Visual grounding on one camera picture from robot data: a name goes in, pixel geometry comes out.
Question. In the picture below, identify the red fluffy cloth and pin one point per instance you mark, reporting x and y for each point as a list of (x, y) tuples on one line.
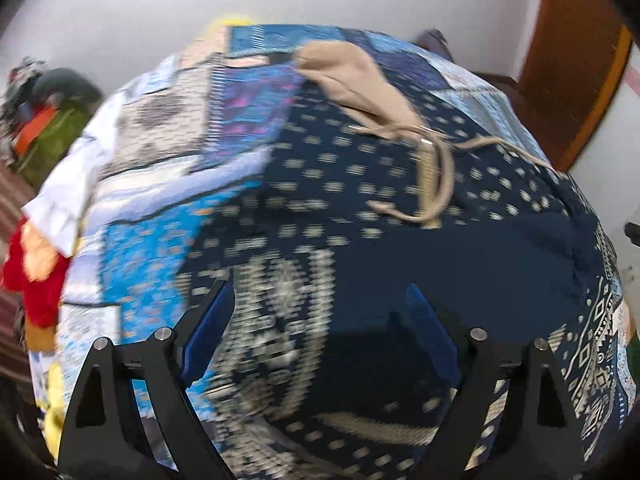
[(45, 290)]

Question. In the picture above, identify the dark cloth behind bed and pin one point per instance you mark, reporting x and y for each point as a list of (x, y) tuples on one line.
[(432, 40)]

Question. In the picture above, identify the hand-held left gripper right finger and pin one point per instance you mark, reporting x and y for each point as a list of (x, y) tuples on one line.
[(430, 327)]

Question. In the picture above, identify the navy patterned large garment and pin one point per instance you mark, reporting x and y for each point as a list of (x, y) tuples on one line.
[(500, 250)]

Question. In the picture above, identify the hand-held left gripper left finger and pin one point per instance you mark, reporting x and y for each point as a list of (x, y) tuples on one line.
[(212, 327)]

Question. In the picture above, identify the orange cloth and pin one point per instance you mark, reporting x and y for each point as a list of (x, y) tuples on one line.
[(32, 130)]

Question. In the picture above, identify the brown wooden door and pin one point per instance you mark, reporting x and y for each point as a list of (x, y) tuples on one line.
[(565, 60)]

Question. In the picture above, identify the green cloth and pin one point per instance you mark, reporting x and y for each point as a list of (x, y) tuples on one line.
[(55, 140)]

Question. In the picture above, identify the yellow pillow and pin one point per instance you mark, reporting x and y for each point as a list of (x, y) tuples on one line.
[(230, 20)]

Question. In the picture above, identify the white cloth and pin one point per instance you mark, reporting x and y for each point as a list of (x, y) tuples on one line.
[(65, 190)]

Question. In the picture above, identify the blue patchwork bedspread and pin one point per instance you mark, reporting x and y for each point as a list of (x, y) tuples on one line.
[(150, 240)]

